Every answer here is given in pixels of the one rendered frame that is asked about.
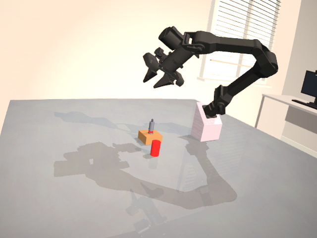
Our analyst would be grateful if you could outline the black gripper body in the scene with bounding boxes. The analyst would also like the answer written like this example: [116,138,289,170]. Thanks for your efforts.
[143,51,184,87]

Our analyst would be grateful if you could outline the orange square block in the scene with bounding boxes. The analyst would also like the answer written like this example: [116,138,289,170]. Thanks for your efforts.
[138,129,163,145]

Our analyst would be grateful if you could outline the red cylinder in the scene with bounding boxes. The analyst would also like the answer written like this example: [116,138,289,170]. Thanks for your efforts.
[150,140,161,157]

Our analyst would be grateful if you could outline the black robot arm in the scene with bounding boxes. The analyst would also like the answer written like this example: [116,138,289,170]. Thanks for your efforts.
[158,26,278,119]

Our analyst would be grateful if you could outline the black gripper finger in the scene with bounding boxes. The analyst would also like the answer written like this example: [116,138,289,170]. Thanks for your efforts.
[153,73,175,88]
[143,68,157,83]

